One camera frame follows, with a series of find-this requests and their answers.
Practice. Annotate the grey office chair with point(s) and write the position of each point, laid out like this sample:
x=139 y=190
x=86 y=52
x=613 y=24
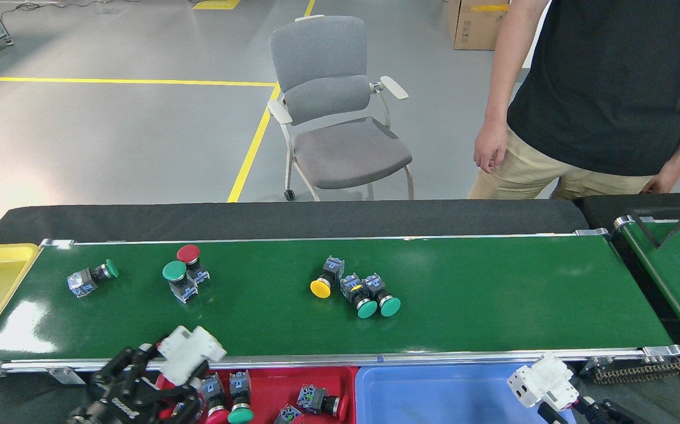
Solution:
x=322 y=50

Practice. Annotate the person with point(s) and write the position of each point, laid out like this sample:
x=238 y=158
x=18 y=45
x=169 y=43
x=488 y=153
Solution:
x=605 y=76

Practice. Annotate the white circuit breaker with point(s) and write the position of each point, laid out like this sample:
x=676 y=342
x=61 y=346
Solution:
x=543 y=380
x=190 y=352

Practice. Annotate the blue plastic tray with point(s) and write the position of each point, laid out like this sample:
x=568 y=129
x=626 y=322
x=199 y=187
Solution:
x=434 y=394

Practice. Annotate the red plastic tray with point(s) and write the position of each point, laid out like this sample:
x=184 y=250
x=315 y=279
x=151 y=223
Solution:
x=281 y=383

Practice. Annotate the small green push button switch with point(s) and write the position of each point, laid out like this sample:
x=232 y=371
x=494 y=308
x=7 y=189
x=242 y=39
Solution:
x=289 y=416
x=81 y=285

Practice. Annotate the person's left hand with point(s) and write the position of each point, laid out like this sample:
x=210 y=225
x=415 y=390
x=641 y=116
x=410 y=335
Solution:
x=666 y=179

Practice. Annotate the wide green conveyor belt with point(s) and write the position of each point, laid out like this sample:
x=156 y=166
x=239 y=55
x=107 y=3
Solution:
x=493 y=306

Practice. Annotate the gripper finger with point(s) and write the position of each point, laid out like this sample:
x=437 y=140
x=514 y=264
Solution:
x=554 y=414
x=602 y=412

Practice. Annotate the person's right hand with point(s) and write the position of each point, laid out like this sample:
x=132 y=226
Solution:
x=490 y=144

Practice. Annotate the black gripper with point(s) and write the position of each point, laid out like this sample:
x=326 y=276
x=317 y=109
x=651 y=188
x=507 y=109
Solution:
x=119 y=409

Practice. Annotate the yellow mushroom push button switch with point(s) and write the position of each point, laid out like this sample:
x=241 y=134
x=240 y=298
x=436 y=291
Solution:
x=320 y=288

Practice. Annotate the brown cardboard box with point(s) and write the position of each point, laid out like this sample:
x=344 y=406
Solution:
x=472 y=29

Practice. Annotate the green mushroom push button switch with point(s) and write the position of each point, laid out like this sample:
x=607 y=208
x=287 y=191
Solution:
x=390 y=306
x=174 y=271
x=367 y=308
x=240 y=384

